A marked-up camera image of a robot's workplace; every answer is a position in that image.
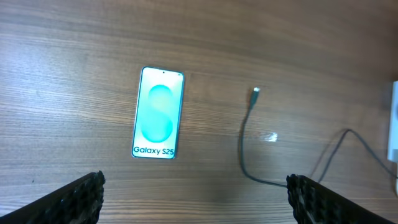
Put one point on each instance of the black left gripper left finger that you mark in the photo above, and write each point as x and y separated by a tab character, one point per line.
77	202

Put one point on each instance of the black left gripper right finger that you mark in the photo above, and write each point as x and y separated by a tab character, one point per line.
314	203

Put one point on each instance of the Galaxy S25 smartphone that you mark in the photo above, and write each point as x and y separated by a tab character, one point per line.
158	113

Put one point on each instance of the white power strip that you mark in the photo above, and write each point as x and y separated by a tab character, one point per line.
393	127

